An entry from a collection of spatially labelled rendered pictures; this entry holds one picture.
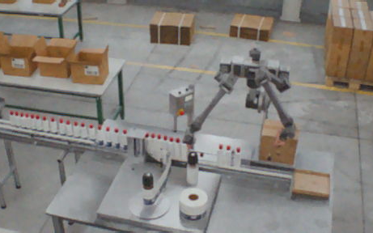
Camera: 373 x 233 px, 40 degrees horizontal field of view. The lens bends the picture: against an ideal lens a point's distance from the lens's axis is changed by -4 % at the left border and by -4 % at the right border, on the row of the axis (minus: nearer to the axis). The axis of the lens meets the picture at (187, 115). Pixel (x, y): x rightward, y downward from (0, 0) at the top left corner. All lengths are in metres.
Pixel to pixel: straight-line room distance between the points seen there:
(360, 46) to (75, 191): 4.44
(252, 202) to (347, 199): 1.70
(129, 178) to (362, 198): 2.53
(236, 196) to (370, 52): 3.75
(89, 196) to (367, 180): 3.06
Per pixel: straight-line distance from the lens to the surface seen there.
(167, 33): 8.14
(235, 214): 3.95
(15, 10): 7.89
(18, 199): 5.49
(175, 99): 4.04
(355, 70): 7.35
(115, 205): 3.95
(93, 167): 4.40
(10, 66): 5.98
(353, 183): 5.75
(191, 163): 3.94
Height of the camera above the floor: 3.57
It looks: 33 degrees down
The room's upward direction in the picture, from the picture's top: 1 degrees clockwise
